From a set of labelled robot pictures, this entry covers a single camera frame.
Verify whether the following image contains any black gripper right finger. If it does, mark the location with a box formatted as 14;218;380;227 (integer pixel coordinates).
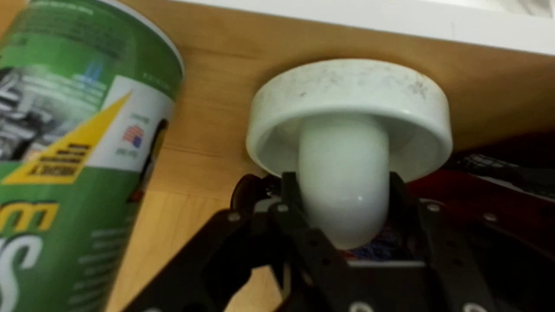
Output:
371;171;555;312

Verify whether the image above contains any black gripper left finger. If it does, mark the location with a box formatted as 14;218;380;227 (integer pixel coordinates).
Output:
123;173;342;312

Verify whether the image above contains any white mushroom-shaped object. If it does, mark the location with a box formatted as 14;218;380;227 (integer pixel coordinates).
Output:
246;59;453;249

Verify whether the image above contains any green wipes canister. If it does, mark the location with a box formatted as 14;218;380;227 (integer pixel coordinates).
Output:
0;0;184;312

